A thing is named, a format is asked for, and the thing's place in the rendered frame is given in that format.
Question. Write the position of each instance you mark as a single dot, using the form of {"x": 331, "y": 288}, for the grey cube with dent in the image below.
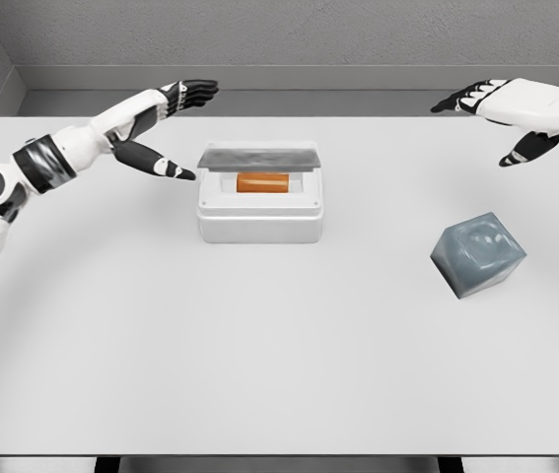
{"x": 478, "y": 253}

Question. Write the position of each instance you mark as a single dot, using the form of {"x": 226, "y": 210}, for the white box with recess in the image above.
{"x": 259, "y": 222}

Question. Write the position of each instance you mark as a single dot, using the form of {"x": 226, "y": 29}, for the grey sliding lid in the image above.
{"x": 259, "y": 158}

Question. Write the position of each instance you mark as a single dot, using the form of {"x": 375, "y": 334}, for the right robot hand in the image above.
{"x": 520, "y": 108}

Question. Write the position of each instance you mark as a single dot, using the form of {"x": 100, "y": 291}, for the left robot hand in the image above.
{"x": 131, "y": 118}

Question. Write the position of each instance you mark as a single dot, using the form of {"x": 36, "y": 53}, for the orange cylinder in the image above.
{"x": 262, "y": 182}

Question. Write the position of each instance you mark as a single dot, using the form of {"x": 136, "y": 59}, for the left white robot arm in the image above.
{"x": 18, "y": 177}

